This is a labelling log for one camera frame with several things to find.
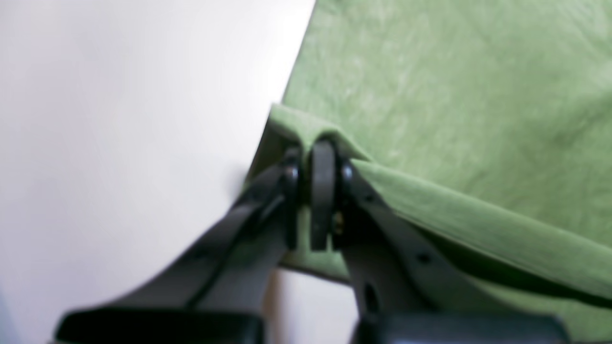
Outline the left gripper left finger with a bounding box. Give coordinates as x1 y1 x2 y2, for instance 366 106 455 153
55 148 301 344

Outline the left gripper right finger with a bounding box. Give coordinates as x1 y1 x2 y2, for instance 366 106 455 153
310 140 569 344

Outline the green t-shirt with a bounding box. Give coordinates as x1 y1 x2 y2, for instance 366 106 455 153
258 0 612 343

